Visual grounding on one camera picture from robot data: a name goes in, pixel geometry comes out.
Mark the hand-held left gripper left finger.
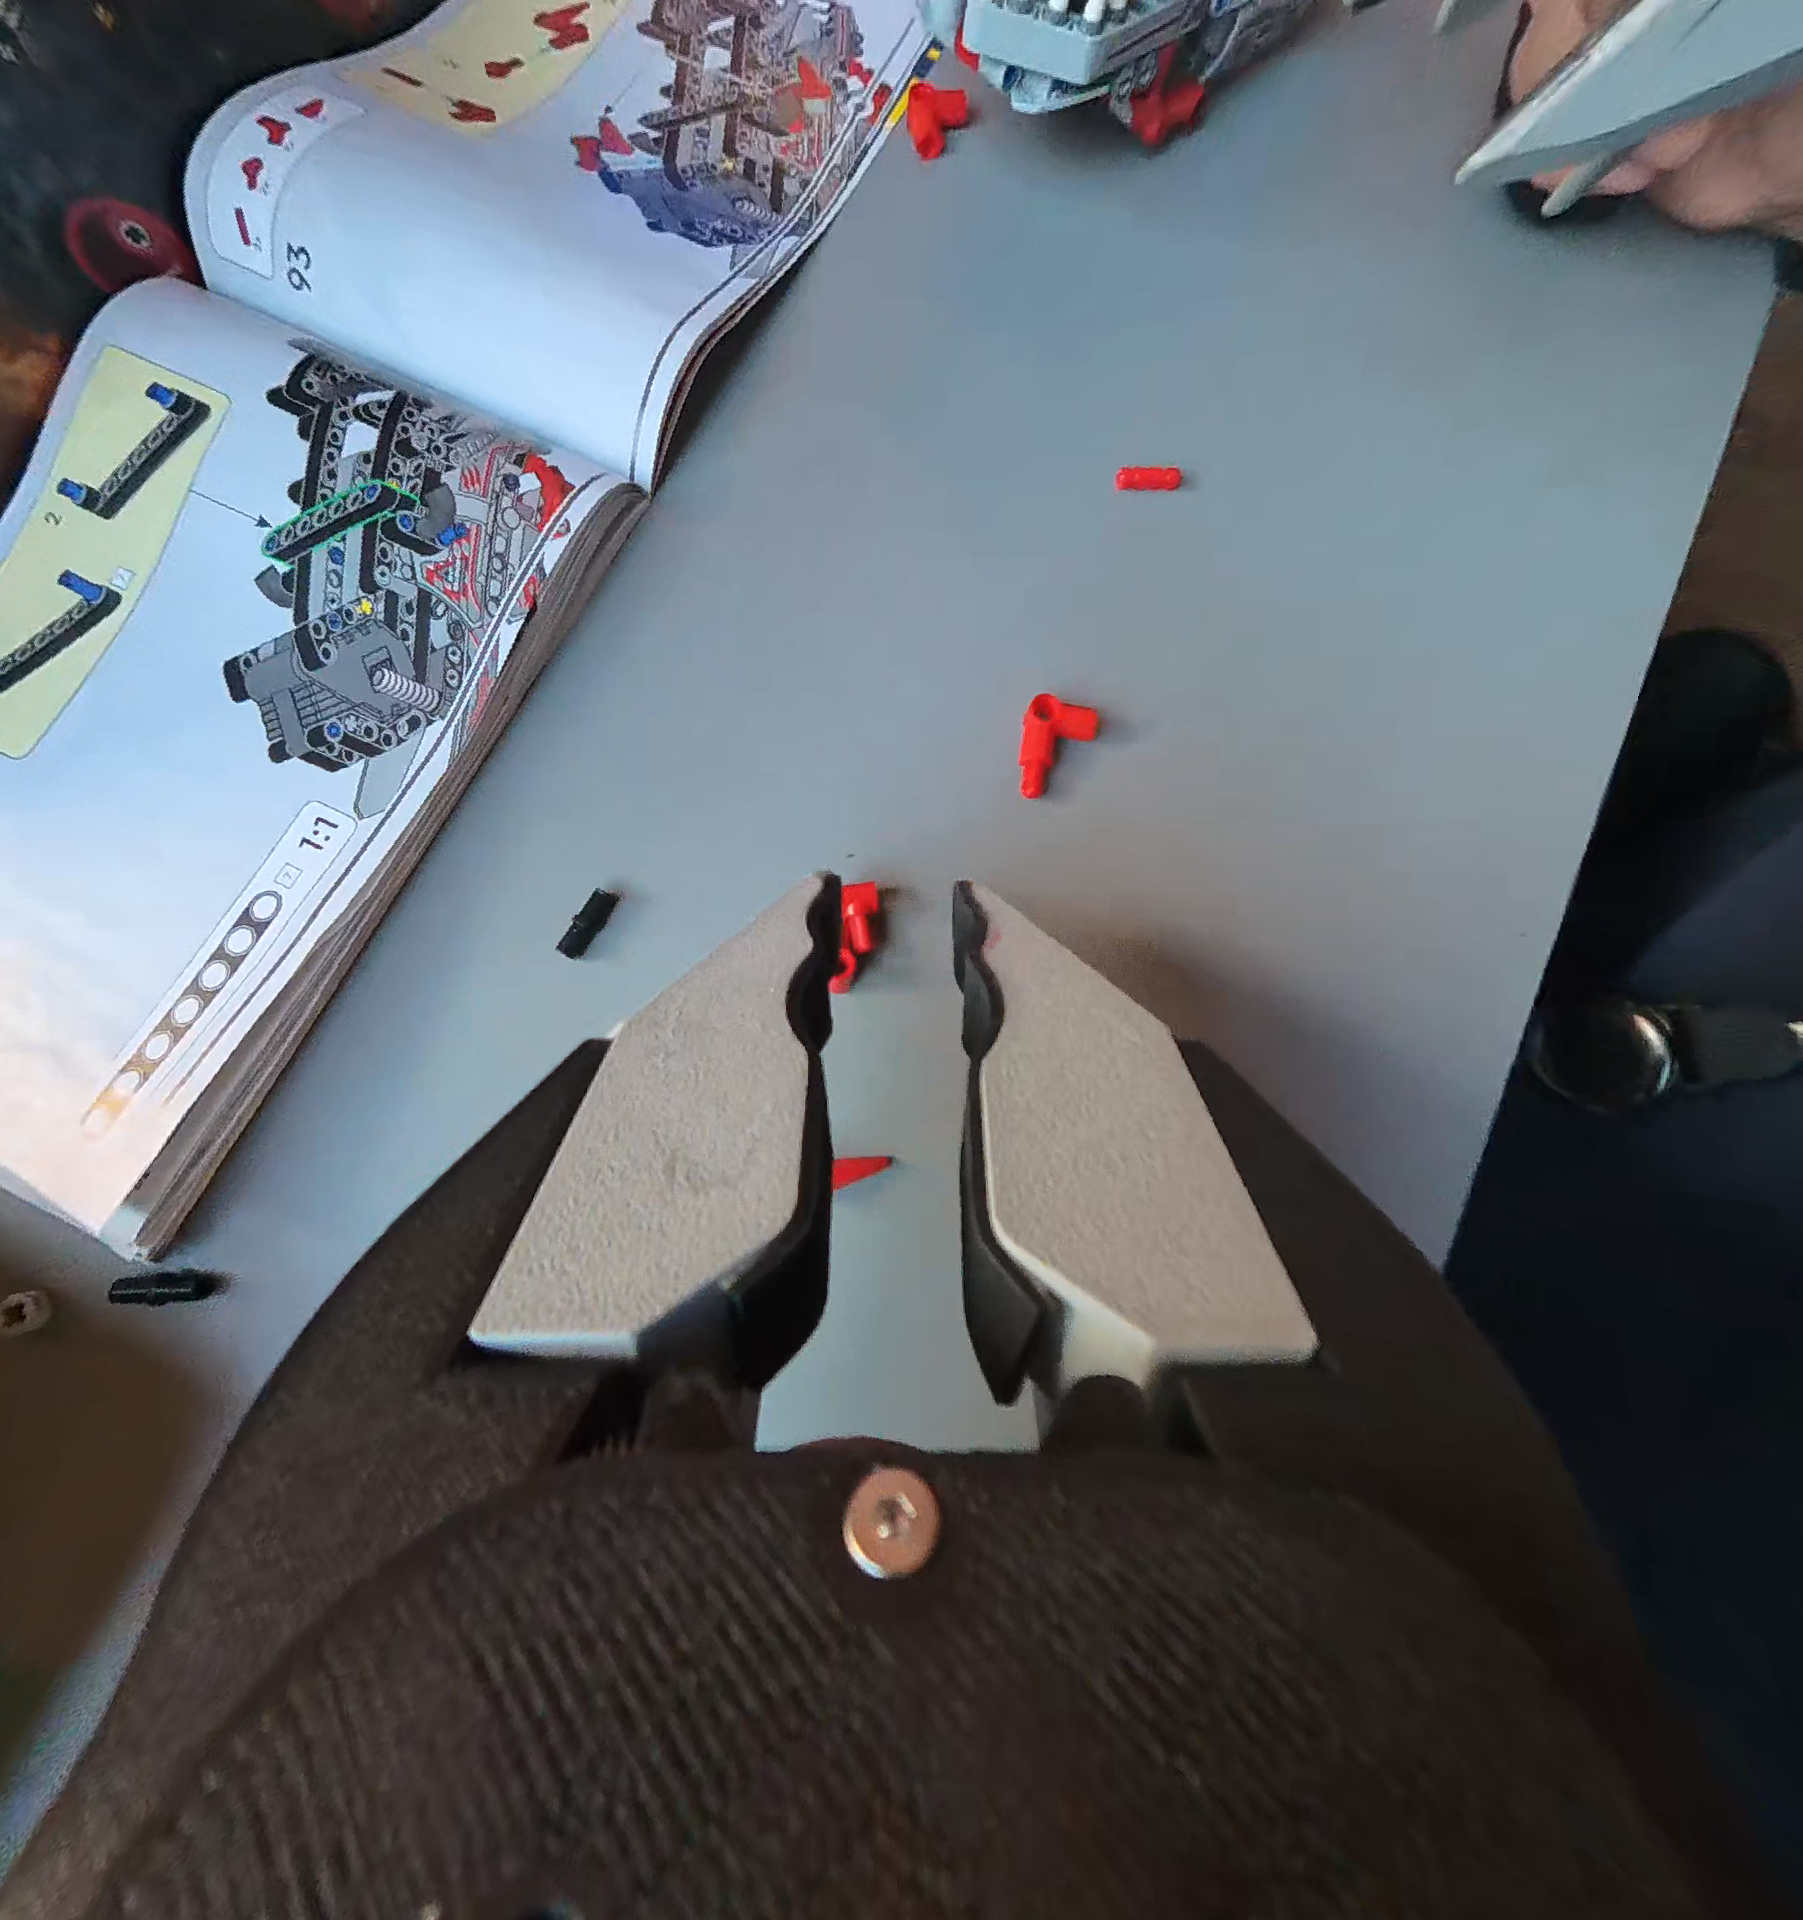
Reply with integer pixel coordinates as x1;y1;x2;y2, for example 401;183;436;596
464;872;843;1391

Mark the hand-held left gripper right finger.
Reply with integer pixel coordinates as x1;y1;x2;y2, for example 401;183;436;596
949;880;1321;1406

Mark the grey toy truck model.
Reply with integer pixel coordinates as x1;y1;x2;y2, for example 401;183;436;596
959;0;1293;147

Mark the black toy set box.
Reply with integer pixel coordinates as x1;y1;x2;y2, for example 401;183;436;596
0;0;436;591

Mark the person's right hand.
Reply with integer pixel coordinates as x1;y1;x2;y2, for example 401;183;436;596
1508;65;1803;254

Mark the person's navy clothing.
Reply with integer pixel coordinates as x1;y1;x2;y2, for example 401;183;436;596
1443;748;1803;1920

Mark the black chair part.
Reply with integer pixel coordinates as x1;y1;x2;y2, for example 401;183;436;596
1650;631;1797;772

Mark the open instruction booklet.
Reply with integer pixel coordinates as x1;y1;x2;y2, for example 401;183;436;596
0;0;943;1260

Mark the black badge reel with strap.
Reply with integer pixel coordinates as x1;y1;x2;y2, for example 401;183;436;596
1531;997;1803;1112

